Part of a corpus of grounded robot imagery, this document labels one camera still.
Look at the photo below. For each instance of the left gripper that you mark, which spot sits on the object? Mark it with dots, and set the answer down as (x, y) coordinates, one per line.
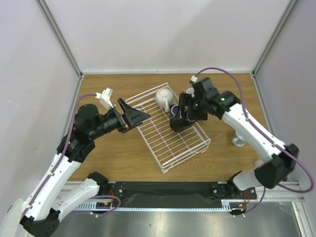
(133, 116)

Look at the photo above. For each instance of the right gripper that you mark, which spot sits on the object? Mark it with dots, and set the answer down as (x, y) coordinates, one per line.
(183, 104)

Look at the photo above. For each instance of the dark blue enamel mug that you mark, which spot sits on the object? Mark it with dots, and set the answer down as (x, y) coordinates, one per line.
(173, 109)

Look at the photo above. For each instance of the white speckled mug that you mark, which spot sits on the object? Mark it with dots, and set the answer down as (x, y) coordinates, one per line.
(164, 99)

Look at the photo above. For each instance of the black mug white interior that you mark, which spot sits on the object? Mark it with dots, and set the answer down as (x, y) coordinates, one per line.
(181, 122)

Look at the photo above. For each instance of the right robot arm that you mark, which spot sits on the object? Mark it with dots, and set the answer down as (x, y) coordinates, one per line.
(279, 159)

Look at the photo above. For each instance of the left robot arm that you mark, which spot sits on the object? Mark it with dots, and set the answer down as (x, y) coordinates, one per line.
(44, 210)

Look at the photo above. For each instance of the red mug white interior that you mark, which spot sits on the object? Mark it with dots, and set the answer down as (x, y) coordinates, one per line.
(189, 92)

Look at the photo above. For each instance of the clear plastic cup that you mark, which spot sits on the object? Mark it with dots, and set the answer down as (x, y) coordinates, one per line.
(238, 140)

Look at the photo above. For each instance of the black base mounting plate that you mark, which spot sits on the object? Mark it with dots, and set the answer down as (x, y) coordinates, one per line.
(178, 195)

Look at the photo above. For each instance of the clear wine glass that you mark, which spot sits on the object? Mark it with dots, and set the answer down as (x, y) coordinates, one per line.
(258, 163)

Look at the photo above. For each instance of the white wire dish rack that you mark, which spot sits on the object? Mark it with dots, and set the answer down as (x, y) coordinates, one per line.
(168, 147)

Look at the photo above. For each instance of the aluminium cable duct rail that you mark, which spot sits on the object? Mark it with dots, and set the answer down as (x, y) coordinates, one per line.
(88, 205)

